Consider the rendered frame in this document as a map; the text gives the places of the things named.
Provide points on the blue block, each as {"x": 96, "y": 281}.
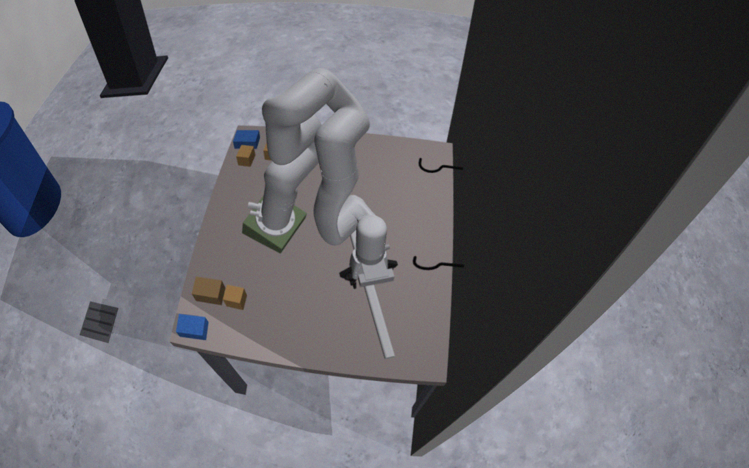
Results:
{"x": 246, "y": 137}
{"x": 193, "y": 327}

